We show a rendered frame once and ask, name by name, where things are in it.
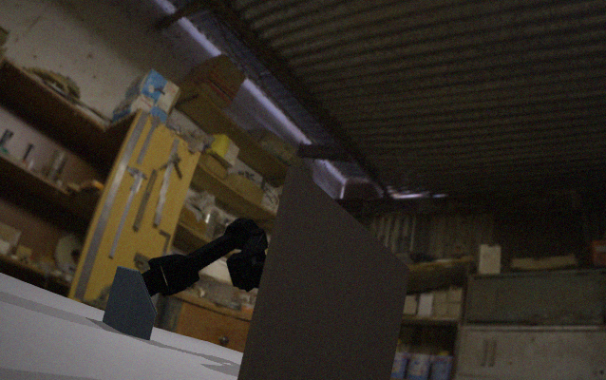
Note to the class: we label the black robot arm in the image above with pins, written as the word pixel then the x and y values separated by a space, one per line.
pixel 245 268

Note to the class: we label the brown flat board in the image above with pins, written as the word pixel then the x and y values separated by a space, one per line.
pixel 331 296

